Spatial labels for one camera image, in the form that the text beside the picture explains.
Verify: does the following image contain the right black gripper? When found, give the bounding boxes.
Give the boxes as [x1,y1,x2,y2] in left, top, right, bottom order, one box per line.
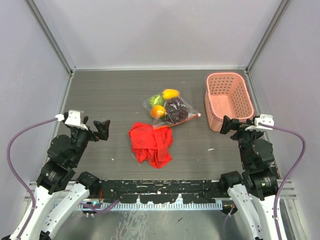
[220,114,263,167]

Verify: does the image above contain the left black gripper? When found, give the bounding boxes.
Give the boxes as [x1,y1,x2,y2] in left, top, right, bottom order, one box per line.
[71,115,110,165]

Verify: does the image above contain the pink plastic basket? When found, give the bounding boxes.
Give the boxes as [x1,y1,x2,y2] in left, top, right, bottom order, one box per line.
[204,72,255,132]

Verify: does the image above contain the dark purple grapes toy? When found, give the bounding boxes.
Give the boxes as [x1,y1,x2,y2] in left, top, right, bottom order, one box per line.
[164,97,189,124]

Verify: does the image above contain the orange mango toy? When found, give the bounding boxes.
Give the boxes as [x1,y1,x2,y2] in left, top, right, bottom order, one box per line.
[149,104,166,119]

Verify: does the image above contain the green custard apple toy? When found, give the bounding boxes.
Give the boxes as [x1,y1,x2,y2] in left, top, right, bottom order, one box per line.
[149,94,164,108]

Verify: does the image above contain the clear zip bag orange zipper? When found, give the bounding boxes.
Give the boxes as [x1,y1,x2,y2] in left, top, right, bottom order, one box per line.
[142,88,201,130]

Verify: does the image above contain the yellow lemon toy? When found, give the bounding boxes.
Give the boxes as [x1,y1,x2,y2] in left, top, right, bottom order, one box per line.
[162,89,180,100]

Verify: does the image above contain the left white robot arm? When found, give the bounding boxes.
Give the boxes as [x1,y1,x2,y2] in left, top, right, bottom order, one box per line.
[4,120,111,240]

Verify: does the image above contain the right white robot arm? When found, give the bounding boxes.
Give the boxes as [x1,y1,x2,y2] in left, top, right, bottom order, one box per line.
[219,114,287,240]

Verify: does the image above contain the red crumpled cloth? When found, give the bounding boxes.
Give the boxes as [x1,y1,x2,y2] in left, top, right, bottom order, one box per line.
[128,122,174,169]

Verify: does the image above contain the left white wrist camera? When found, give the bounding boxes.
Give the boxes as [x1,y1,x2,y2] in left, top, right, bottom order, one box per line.
[55,110,88,130]

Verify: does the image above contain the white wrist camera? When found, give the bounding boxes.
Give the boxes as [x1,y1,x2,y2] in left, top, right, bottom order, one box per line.
[55,110,88,130]
[245,114,275,132]

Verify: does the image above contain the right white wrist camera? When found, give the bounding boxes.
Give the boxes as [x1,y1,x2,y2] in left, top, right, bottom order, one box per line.
[245,114,275,132]

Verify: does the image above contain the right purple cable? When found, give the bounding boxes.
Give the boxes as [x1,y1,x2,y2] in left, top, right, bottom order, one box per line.
[223,121,306,240]

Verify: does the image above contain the purple cable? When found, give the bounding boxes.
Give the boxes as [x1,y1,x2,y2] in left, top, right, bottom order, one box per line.
[223,121,306,240]
[6,117,121,240]

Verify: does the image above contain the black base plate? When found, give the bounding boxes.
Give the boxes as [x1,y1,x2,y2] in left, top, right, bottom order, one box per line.
[89,179,231,204]

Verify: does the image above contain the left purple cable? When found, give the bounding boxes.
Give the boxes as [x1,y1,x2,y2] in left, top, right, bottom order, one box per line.
[6,117,121,240]

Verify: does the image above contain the slotted cable duct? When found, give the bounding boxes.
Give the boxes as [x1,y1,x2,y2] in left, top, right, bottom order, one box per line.
[53,201,223,211]

